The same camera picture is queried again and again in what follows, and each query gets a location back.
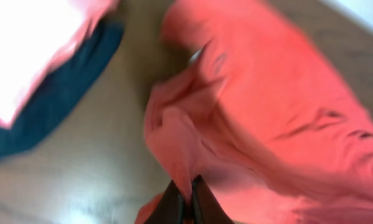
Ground folded navy Maxxis shirt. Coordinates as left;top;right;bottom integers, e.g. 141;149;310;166
0;21;125;159

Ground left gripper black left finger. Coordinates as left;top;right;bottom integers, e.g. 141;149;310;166
144;181;185;224

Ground red t-shirt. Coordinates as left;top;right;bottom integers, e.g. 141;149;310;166
144;1;373;223

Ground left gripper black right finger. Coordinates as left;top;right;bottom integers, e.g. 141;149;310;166
192;175;234;224

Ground folded pink shirt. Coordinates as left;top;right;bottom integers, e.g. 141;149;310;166
0;0;119;129

